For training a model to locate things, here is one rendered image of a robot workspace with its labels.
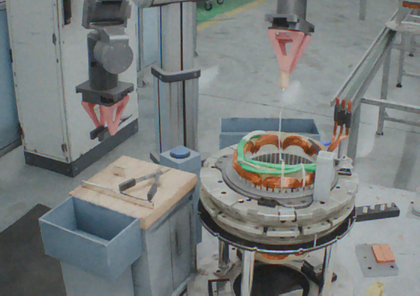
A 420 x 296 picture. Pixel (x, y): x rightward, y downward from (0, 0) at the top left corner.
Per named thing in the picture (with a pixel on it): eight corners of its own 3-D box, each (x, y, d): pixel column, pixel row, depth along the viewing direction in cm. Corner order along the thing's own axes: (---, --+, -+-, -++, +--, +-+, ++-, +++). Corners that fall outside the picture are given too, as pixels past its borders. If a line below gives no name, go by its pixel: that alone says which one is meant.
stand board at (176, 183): (145, 229, 103) (145, 219, 102) (70, 203, 111) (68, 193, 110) (197, 184, 120) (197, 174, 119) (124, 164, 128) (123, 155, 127)
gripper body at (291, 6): (315, 35, 106) (317, -1, 106) (295, 25, 97) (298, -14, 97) (284, 34, 109) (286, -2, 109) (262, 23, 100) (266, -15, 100)
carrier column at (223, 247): (226, 273, 129) (227, 198, 121) (216, 270, 130) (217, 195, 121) (229, 267, 131) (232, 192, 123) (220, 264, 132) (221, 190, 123)
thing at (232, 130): (306, 210, 158) (314, 118, 146) (310, 231, 148) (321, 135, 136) (218, 211, 158) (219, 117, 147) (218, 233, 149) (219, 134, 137)
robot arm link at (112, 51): (126, -4, 102) (83, -3, 98) (148, 6, 93) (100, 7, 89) (121, 55, 107) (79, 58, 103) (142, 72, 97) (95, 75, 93)
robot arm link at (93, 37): (111, 22, 104) (82, 27, 102) (122, 30, 98) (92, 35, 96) (112, 56, 107) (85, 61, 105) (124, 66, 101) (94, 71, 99)
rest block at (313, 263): (316, 277, 124) (316, 270, 123) (301, 266, 129) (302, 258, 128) (329, 270, 126) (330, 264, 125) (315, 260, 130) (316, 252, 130)
